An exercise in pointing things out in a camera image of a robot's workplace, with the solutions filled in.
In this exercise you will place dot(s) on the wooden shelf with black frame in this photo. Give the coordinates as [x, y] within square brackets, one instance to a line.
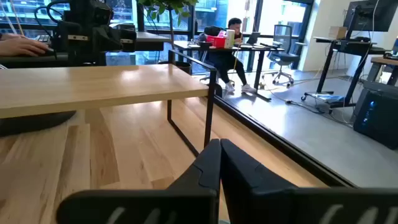
[93, 87]

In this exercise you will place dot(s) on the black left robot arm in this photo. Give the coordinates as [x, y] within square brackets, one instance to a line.
[90, 12]

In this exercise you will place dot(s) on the black computer monitor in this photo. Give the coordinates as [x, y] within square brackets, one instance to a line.
[373, 15]

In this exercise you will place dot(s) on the cardboard box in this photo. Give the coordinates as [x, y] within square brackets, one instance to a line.
[337, 32]

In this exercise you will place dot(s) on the black backpack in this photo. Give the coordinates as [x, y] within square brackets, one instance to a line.
[213, 31]

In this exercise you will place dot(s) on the black rolling workstation cart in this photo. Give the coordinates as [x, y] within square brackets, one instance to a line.
[351, 46]

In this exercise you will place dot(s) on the black computer tower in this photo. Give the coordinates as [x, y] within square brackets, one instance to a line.
[382, 121]

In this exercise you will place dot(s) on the open laptop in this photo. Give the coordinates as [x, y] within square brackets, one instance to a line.
[253, 38]

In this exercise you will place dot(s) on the black office desk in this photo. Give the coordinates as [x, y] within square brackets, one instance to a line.
[259, 71]

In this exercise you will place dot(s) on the red box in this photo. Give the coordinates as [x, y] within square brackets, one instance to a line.
[216, 42]

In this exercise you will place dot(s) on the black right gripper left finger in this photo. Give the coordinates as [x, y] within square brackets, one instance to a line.
[174, 205]

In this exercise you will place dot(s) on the white paper roll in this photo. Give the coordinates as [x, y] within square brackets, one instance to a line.
[230, 39]

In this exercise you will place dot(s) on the grey office chair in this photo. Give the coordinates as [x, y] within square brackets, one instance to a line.
[284, 57]

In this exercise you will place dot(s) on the person's hand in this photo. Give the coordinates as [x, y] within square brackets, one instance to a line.
[18, 46]

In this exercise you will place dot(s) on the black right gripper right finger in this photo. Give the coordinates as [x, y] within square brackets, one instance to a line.
[264, 202]

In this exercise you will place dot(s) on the wooden side desk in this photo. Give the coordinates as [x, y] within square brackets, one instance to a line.
[384, 60]

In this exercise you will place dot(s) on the person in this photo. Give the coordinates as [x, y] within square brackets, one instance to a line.
[228, 65]

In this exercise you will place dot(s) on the green potted plant black pot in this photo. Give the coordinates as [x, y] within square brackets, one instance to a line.
[184, 67]

